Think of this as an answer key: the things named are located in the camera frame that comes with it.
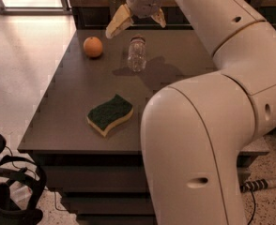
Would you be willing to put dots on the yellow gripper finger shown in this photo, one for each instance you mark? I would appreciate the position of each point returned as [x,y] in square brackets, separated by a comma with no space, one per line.
[120,22]
[159,18]

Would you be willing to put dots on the clear plastic water bottle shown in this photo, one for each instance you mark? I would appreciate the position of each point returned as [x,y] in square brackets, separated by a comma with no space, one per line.
[137,54]

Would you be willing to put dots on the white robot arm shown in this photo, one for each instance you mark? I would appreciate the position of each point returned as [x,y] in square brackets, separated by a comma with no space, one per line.
[193,130]

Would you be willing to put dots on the orange fruit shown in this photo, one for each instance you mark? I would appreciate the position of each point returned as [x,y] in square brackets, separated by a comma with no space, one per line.
[93,47]

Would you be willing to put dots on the green and yellow sponge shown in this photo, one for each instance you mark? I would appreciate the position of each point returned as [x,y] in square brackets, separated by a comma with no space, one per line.
[109,115]

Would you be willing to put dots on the grey drawer cabinet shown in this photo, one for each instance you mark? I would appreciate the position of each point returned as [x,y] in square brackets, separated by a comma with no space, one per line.
[103,179]

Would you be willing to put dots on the striped power strip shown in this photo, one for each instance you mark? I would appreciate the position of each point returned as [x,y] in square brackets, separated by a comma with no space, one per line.
[252,186]

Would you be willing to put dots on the black VR headset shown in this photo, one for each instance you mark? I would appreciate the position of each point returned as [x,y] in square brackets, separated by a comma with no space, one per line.
[10,213]

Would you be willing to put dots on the left metal bracket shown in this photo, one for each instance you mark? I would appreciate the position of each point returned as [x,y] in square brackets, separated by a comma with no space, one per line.
[113,8]

